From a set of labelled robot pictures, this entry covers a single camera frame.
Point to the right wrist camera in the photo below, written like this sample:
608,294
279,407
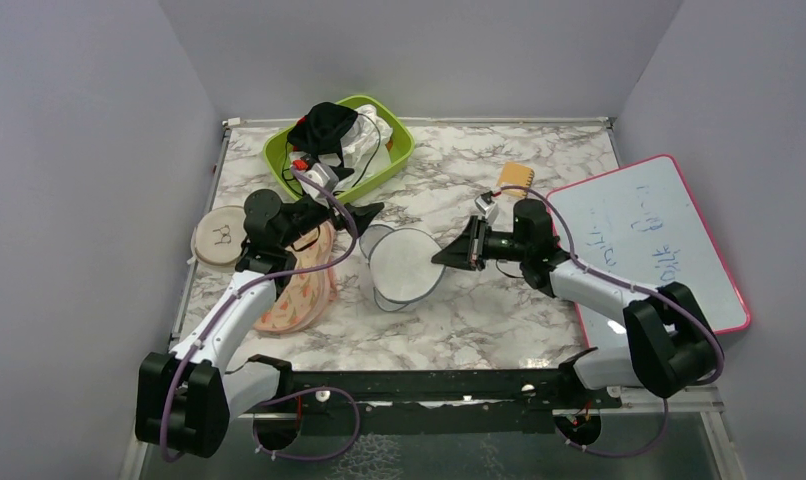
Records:
486,206

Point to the black bra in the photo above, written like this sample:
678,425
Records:
320,132

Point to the white mesh laundry bag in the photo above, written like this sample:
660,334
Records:
400,267

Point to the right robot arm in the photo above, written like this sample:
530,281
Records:
669,342

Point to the round beige laundry bag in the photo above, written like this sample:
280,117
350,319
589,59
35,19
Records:
216,242

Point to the pink framed whiteboard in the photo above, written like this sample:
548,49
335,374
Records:
640,222

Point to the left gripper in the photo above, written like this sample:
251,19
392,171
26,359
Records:
362,213

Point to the white bra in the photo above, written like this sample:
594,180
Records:
363,139

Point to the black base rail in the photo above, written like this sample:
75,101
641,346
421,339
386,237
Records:
338,403

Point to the floral peach laundry bag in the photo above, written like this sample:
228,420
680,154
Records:
307,295

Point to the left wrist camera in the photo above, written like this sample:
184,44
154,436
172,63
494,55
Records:
316,179

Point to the green plastic basin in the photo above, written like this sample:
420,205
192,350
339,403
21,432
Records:
377,148

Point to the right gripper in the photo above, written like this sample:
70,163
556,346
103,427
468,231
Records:
467,252

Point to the small orange notebook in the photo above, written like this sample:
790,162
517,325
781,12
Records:
515,179

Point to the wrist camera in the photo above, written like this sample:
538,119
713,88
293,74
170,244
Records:
316,179
486,206

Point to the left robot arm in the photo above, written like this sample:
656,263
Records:
186,397

